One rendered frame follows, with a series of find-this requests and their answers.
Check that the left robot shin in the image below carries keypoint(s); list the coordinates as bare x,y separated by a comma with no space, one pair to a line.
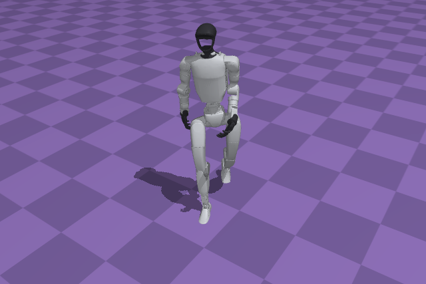
228,163

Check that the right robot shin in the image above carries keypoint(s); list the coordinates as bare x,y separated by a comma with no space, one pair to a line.
203,183

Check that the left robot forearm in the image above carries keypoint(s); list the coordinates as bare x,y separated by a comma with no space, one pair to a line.
233,104

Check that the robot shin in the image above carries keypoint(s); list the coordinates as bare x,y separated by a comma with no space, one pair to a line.
228,163
203,183

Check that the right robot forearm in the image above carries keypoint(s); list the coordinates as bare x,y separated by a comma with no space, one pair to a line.
184,102

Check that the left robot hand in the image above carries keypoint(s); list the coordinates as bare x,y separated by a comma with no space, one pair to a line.
231,123

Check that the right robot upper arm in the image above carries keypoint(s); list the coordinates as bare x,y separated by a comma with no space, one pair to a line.
184,86

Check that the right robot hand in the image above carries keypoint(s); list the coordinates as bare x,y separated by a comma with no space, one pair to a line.
184,119

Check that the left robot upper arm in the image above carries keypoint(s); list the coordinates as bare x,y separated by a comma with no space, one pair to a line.
233,65

